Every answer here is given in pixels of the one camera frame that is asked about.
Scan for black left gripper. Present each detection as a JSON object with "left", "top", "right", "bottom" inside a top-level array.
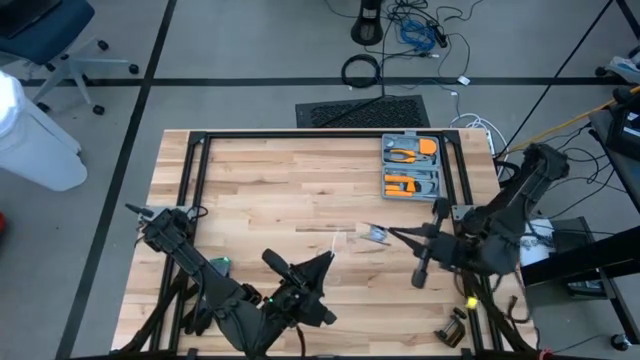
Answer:
[{"left": 260, "top": 247, "right": 339, "bottom": 330}]

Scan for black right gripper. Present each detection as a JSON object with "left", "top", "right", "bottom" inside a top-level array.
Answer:
[{"left": 387, "top": 197, "right": 482, "bottom": 291}]

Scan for white cord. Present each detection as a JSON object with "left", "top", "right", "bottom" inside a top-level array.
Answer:
[{"left": 329, "top": 222, "right": 393, "bottom": 257}]

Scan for grey plastic tool case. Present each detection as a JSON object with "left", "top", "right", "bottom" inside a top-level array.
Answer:
[{"left": 380, "top": 131, "right": 446, "bottom": 203}]

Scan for black C-clamp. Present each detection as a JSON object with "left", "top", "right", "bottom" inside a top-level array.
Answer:
[{"left": 432, "top": 306, "right": 469, "bottom": 349}]

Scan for white printed paper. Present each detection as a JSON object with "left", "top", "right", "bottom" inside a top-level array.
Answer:
[{"left": 517, "top": 218, "right": 557, "bottom": 268}]

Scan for black glove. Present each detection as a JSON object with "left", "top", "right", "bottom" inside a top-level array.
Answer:
[{"left": 182, "top": 299, "right": 214, "bottom": 337}]

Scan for black floor mat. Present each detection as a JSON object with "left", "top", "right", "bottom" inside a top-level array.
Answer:
[{"left": 294, "top": 94, "right": 432, "bottom": 130}]

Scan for dark grey box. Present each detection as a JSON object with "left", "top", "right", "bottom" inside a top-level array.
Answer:
[{"left": 548, "top": 216, "right": 601, "bottom": 256}]

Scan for black power strip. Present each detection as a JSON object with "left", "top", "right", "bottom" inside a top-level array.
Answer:
[{"left": 428, "top": 20, "right": 450, "bottom": 50}]

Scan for black cylindrical stand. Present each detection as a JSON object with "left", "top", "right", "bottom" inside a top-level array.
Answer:
[{"left": 349, "top": 0, "right": 385, "bottom": 47}]

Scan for white cylindrical container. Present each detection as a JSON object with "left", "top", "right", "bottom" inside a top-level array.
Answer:
[{"left": 0, "top": 69, "right": 89, "bottom": 193}]

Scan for blue office chair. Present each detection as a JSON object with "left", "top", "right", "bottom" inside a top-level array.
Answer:
[{"left": 0, "top": 0, "right": 141, "bottom": 117}]

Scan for orange-handled pliers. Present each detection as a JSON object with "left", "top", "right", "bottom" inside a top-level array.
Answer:
[{"left": 388, "top": 147, "right": 420, "bottom": 165}]

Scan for white cable bundle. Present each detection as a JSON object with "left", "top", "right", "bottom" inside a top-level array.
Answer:
[{"left": 448, "top": 112, "right": 503, "bottom": 157}]

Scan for black operator station frame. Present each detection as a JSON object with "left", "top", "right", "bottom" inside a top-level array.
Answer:
[{"left": 519, "top": 84, "right": 640, "bottom": 351}]

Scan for yellow cable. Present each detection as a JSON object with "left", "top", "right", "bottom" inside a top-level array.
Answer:
[{"left": 499, "top": 83, "right": 640, "bottom": 157}]

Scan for coiled black cable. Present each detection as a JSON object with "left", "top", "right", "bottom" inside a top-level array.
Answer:
[{"left": 340, "top": 52, "right": 384, "bottom": 91}]

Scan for blue cable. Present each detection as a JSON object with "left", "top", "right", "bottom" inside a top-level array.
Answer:
[{"left": 398, "top": 18, "right": 438, "bottom": 53}]

